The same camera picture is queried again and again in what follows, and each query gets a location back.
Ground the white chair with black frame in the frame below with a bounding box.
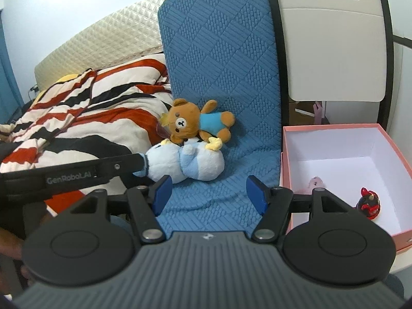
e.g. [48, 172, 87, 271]
[267, 0, 395, 127]

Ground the person's left hand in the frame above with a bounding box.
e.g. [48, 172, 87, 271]
[0, 229, 30, 279]

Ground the striped blanket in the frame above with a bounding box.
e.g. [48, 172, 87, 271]
[0, 53, 175, 226]

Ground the cream quilted headboard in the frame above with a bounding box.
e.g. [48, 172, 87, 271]
[34, 0, 182, 88]

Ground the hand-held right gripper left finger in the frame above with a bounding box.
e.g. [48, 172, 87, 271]
[69, 174, 173, 243]

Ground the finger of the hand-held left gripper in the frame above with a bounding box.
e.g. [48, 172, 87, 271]
[97, 154, 148, 181]

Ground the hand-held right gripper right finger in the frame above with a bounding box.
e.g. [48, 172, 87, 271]
[246, 174, 351, 242]

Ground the red black toy figure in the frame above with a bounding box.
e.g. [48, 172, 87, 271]
[356, 187, 382, 220]

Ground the pink cardboard box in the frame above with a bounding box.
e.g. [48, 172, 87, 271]
[279, 123, 412, 255]

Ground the white duck plush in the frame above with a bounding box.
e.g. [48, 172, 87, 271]
[133, 137, 225, 183]

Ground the purple plastic piece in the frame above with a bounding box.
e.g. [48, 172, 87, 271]
[314, 101, 326, 125]

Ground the brown teddy bear plush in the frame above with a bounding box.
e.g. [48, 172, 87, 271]
[158, 98, 235, 146]

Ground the blue quilted cushion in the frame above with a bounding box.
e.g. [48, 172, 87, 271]
[157, 0, 284, 233]

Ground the blue curtain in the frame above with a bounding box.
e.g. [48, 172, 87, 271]
[0, 14, 24, 126]

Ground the yellow pillow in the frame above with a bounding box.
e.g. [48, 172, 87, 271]
[34, 73, 81, 104]

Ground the brown cardboard box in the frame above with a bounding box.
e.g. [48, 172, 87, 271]
[288, 101, 315, 126]

